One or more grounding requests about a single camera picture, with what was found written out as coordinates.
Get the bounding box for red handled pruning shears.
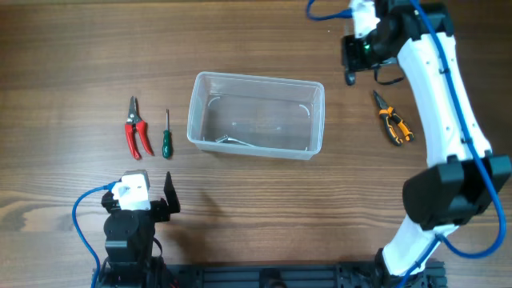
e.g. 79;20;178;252
124;96;154;160

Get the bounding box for silver metal wrench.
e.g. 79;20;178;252
215;135;254;147

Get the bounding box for orange black pliers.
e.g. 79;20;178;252
373;90;414;146

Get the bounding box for left blue cable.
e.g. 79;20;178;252
71;182;119;288

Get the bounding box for blue cable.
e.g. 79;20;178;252
71;182;119;288
306;0;507;288

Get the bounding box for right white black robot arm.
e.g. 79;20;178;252
342;1;511;278

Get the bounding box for black red handled screwdriver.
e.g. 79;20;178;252
344;69;356;86

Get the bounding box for clear plastic container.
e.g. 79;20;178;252
187;71;326;160

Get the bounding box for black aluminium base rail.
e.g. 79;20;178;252
159;262;447;288

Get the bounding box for right blue cable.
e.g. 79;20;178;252
306;0;507;288

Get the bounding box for green handled screwdriver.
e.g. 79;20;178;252
162;109;174;159

